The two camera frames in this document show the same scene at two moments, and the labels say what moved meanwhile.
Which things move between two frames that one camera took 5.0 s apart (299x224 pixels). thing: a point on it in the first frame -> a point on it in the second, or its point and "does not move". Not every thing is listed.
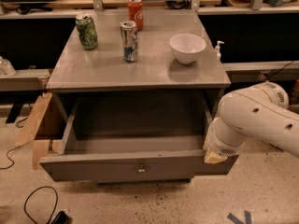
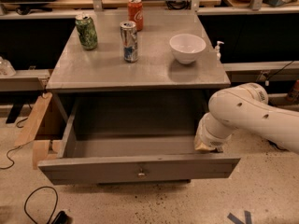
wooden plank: x=34 y=120 does not move
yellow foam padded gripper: x=221 y=147 -> x=210 y=139
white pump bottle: x=218 y=48 does not move
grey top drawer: x=134 y=139 does not move
